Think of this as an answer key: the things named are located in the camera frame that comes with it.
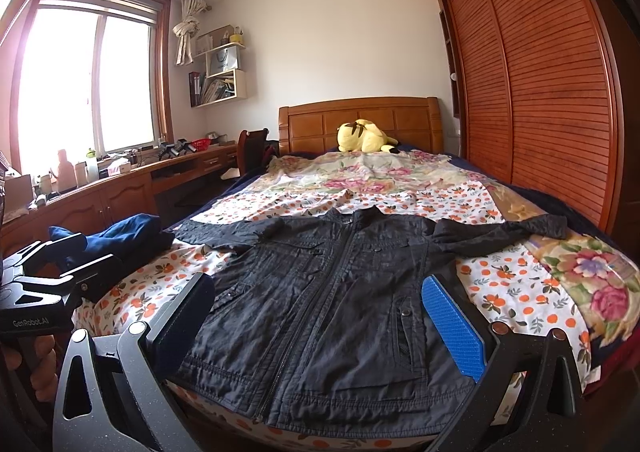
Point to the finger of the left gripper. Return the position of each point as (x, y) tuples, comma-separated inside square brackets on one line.
[(30, 260), (90, 281)]

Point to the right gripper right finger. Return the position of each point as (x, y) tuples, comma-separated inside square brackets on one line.
[(526, 395)]

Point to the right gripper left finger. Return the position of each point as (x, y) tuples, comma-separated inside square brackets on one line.
[(112, 394)]

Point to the black jacket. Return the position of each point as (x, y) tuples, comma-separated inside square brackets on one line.
[(318, 324)]

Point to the person's left hand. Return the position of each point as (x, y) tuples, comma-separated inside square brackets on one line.
[(44, 379)]

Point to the cardboard box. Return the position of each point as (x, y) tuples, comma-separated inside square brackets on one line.
[(19, 195)]

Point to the folded blue garment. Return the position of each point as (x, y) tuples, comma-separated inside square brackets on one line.
[(135, 241)]

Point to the pink bottle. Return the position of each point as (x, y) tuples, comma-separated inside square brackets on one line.
[(66, 173)]

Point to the wooden desk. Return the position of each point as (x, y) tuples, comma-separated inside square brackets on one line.
[(96, 206)]

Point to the orange floral bed sheet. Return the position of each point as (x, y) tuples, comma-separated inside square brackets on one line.
[(140, 296)]

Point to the pink floral quilt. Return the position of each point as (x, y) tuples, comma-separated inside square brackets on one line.
[(578, 283)]

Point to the red basket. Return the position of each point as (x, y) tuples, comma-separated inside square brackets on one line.
[(201, 145)]

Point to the window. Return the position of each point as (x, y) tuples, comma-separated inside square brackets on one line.
[(89, 75)]

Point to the wooden chair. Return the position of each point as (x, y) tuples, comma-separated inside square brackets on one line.
[(254, 150)]

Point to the tied white curtain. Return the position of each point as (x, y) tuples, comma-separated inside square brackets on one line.
[(186, 29)]

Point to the yellow plush toy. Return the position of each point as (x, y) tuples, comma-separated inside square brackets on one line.
[(364, 136)]

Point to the wooden louvered wardrobe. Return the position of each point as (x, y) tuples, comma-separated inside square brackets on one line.
[(537, 94)]

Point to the white wall shelf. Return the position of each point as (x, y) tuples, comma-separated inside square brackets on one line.
[(217, 75)]

